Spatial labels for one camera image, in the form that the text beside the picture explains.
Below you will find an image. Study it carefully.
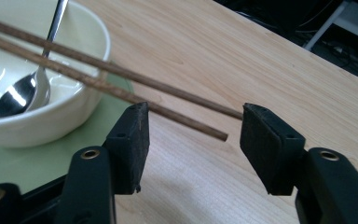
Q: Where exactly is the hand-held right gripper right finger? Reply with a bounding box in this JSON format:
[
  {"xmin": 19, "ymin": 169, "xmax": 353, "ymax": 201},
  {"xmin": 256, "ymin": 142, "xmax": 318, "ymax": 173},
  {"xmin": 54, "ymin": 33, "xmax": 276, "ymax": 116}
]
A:
[{"xmin": 239, "ymin": 103, "xmax": 308, "ymax": 197}]

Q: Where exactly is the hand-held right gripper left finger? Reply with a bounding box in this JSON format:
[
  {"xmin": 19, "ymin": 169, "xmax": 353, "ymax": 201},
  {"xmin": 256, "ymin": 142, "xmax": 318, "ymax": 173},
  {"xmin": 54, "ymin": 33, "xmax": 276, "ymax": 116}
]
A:
[{"xmin": 102, "ymin": 101, "xmax": 151, "ymax": 196}]

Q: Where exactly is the brown wooden chopstick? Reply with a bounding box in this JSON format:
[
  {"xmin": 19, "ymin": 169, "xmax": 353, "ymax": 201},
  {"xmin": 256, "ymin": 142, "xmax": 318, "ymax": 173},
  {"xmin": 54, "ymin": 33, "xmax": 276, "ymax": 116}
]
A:
[
  {"xmin": 0, "ymin": 30, "xmax": 229, "ymax": 143},
  {"xmin": 0, "ymin": 14, "xmax": 244, "ymax": 121}
]

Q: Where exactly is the white ceramic bowl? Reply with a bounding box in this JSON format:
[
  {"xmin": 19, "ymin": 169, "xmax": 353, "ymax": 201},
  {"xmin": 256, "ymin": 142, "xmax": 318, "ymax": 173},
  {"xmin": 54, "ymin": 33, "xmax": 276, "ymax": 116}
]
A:
[{"xmin": 0, "ymin": 0, "xmax": 112, "ymax": 149}]

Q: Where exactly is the light green placemat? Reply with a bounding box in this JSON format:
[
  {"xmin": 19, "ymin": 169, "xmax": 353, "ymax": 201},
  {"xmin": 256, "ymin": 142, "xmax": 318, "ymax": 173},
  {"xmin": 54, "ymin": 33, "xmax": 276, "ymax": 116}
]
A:
[{"xmin": 0, "ymin": 72, "xmax": 135, "ymax": 194}]

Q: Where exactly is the silver metal spoon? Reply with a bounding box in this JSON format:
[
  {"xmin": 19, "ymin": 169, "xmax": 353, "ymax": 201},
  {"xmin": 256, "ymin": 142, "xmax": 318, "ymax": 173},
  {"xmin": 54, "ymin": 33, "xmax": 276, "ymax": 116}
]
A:
[{"xmin": 0, "ymin": 0, "xmax": 70, "ymax": 120}]

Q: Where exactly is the white metal frame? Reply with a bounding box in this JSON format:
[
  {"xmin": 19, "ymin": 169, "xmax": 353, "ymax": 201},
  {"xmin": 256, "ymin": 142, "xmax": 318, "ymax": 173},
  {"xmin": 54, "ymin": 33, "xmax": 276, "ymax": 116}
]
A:
[{"xmin": 302, "ymin": 0, "xmax": 358, "ymax": 52}]

